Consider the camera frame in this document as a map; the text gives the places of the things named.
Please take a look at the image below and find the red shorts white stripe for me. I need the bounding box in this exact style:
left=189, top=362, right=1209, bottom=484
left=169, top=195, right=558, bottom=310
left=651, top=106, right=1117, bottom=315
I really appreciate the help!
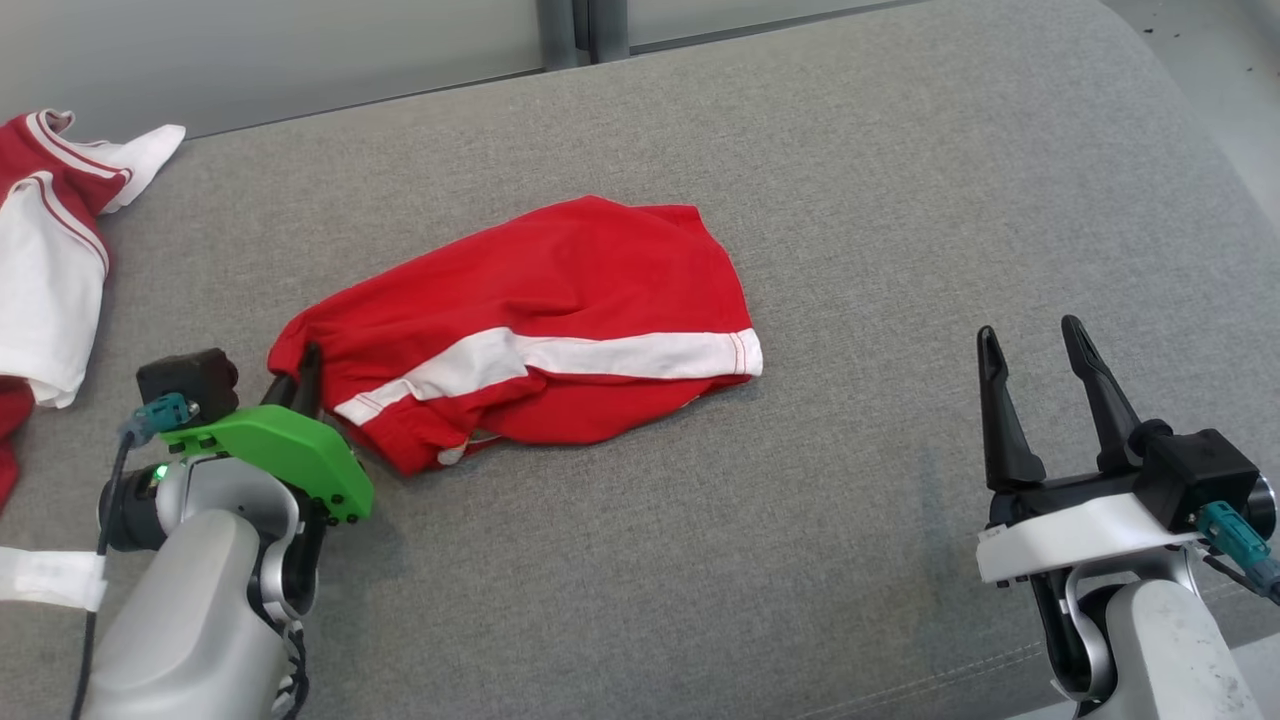
left=267, top=195, right=764, bottom=477

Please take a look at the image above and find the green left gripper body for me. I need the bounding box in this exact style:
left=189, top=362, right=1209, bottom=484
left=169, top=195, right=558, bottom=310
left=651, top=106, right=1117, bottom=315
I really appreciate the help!
left=160, top=404, right=375, bottom=527

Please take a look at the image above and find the right cable with teal connector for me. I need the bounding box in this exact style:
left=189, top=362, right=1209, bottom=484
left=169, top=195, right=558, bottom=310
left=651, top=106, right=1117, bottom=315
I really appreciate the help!
left=1195, top=500, right=1280, bottom=606

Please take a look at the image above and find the grey partition post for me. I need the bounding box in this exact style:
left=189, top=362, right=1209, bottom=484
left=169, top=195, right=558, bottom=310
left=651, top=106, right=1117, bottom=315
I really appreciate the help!
left=535, top=0, right=631, bottom=73

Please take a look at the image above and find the cable with teal connector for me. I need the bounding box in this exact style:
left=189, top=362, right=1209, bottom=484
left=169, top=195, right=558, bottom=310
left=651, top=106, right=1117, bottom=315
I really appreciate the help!
left=1195, top=500, right=1280, bottom=606
left=70, top=393, right=201, bottom=720

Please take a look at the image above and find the white left cable label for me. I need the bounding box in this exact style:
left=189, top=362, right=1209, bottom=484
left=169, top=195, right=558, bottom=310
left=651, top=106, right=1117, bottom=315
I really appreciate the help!
left=0, top=545, right=109, bottom=613

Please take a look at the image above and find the left cable with teal connector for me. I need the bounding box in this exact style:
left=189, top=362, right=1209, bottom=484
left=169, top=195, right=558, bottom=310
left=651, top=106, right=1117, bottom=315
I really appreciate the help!
left=70, top=393, right=201, bottom=720

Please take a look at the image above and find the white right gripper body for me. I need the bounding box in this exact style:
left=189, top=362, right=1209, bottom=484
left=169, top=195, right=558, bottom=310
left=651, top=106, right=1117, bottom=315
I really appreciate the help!
left=975, top=468, right=1203, bottom=587

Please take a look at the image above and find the red white sleeved t-shirt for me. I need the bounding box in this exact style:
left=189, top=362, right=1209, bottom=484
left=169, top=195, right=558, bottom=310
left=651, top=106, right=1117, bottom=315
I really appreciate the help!
left=0, top=108, right=187, bottom=511

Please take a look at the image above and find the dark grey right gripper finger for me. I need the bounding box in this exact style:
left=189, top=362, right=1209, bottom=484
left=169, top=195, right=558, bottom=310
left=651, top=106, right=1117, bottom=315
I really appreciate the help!
left=1060, top=315, right=1143, bottom=474
left=977, top=325, right=1047, bottom=491

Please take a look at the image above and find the black coiled arm cable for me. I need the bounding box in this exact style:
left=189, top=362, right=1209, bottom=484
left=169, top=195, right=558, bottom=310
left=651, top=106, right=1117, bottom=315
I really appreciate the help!
left=270, top=615, right=311, bottom=720

